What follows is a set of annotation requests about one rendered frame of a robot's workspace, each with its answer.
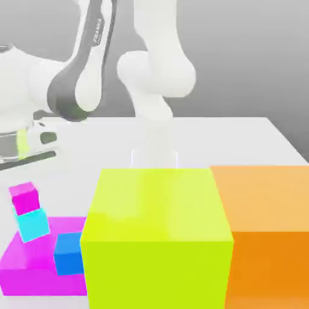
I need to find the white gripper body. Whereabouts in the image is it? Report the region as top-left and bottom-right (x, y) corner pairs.
(0, 148), (59, 179)

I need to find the small magenta cube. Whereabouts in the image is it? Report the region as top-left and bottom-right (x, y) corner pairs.
(8, 181), (41, 216)

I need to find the small cyan cube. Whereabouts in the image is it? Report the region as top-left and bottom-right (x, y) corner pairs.
(12, 206), (51, 244)

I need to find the small blue cube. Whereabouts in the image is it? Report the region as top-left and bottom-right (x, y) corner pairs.
(53, 232), (86, 276)

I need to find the large magenta box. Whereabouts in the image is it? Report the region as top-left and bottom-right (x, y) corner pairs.
(0, 216), (88, 297)

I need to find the large yellow-green box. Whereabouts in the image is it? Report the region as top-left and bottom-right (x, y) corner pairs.
(80, 168), (235, 309)

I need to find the large orange box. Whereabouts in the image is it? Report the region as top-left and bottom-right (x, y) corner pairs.
(209, 165), (309, 309)

